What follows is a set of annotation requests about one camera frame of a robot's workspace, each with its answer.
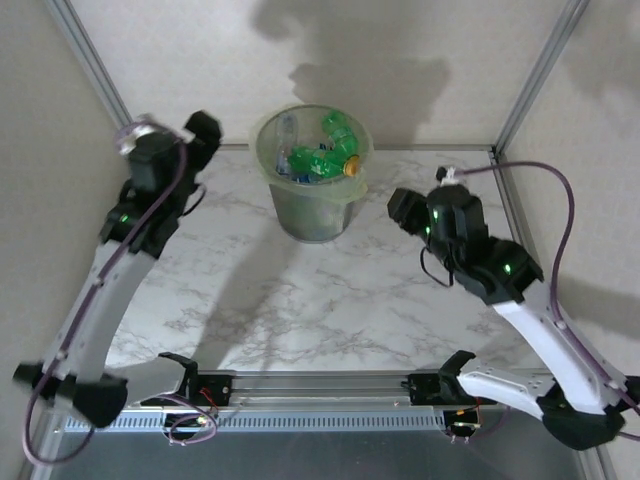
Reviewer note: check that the aluminium frame post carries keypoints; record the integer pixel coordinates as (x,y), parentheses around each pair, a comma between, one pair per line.
(95,75)
(541,75)
(600,465)
(22,472)

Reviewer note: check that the large clear water bottle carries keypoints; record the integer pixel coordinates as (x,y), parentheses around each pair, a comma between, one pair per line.
(306,178)

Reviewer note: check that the translucent green bucket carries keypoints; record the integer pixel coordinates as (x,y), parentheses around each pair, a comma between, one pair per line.
(310,220)

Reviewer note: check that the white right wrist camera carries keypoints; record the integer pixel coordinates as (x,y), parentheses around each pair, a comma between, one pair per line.
(450,176)

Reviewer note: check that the small lit circuit board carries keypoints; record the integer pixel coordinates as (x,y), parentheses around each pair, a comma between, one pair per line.
(462,425)
(200,421)

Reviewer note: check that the green bottle with paper label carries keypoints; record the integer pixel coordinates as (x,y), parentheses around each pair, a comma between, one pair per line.
(340,132)

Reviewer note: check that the aluminium front mounting rail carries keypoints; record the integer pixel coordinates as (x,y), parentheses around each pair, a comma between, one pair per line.
(325,387)

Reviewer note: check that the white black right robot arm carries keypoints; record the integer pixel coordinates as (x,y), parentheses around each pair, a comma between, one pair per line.
(550,345)

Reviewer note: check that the grey metal lower panel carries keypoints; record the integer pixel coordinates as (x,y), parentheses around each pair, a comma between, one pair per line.
(325,457)

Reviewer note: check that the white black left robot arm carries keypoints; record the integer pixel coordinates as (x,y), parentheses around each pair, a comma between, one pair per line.
(100,300)

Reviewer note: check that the green bottle yellow cap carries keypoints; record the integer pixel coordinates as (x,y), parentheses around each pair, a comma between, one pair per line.
(320,162)

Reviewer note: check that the clear bottle pink label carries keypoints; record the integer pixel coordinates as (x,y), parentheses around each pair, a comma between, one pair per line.
(286,140)

